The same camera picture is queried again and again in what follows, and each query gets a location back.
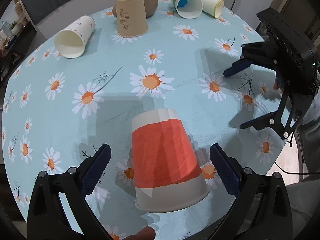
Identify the brown kraft paper cup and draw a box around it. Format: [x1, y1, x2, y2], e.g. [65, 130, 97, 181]
[116, 0, 148, 37]

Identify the brown ceramic bowl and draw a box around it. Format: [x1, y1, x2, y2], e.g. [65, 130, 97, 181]
[117, 0, 160, 19]

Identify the black side shelf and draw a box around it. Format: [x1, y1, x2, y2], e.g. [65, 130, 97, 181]
[1, 22, 36, 83]

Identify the small potted plant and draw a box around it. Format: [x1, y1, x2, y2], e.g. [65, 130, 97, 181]
[11, 21, 21, 35]

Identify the person's right hand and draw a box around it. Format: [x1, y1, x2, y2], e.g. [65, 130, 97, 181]
[273, 77, 283, 92]

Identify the white cup with blue bottom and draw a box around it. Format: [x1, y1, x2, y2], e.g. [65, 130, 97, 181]
[171, 0, 203, 19]

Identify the daisy print blue tablecloth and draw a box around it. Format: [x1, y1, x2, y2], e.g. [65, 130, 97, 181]
[2, 0, 285, 239]

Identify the orange sleeved white paper cup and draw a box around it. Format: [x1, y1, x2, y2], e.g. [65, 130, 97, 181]
[131, 109, 209, 213]

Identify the person's left hand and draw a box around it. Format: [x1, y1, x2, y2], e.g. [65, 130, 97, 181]
[124, 226, 156, 240]

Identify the white cup with pink hearts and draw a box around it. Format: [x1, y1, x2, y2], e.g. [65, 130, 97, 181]
[54, 15, 95, 59]

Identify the yellow rimmed white paper cup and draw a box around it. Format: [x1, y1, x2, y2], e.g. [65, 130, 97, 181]
[201, 0, 225, 18]

